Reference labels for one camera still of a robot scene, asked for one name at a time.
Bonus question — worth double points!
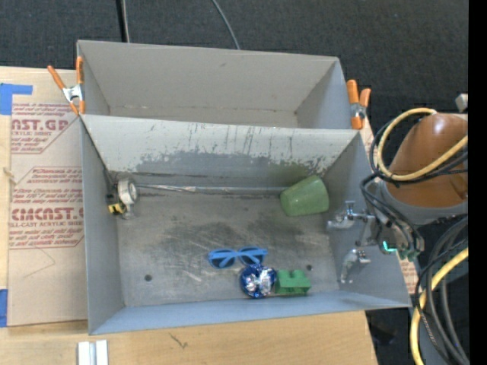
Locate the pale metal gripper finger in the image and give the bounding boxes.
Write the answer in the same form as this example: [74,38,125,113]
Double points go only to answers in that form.
[339,248,372,284]
[326,200,369,231]

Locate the green cup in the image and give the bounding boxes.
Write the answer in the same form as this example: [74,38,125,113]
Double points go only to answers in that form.
[279,175,330,217]

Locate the green toy block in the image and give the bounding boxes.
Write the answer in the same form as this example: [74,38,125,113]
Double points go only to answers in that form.
[274,268,312,297]

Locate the blue and silver foil packet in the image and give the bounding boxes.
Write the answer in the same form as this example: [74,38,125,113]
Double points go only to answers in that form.
[238,263,278,300]

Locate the blue sunglasses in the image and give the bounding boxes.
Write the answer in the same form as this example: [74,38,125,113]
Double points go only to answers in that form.
[207,246,269,270]

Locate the grey metal bin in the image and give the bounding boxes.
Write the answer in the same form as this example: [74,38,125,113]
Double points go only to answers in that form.
[75,39,414,336]

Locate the white tape roll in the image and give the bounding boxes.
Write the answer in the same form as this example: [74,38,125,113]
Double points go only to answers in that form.
[116,178,140,220]

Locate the brown cardboard board red print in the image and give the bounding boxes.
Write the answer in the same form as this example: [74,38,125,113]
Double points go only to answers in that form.
[0,65,419,328]

